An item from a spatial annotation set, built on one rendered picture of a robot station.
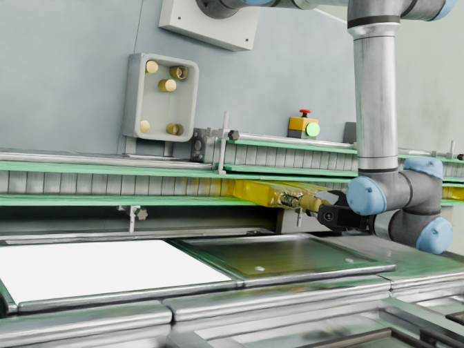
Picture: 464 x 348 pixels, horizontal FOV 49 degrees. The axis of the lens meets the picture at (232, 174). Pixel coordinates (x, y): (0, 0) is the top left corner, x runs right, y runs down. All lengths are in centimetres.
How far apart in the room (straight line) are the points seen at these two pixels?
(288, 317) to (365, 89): 44
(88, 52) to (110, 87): 11
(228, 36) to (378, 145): 68
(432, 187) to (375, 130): 19
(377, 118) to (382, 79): 7
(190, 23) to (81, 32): 29
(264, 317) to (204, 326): 12
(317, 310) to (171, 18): 85
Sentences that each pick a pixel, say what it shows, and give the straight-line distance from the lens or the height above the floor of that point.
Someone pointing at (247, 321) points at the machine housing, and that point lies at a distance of 89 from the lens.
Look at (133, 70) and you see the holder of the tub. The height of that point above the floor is 79.
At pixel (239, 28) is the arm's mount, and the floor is 83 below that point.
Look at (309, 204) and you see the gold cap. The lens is 130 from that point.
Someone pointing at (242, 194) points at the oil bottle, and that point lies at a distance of 141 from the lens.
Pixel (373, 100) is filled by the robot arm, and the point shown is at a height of 145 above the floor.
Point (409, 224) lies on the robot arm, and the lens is 111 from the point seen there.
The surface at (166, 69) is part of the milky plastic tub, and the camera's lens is 147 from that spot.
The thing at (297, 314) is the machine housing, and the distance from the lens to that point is 96.
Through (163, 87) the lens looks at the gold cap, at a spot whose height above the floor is 80.
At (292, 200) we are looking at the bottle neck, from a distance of 128.
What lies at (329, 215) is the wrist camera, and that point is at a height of 128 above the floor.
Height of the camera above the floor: 208
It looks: 54 degrees down
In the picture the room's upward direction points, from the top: 104 degrees clockwise
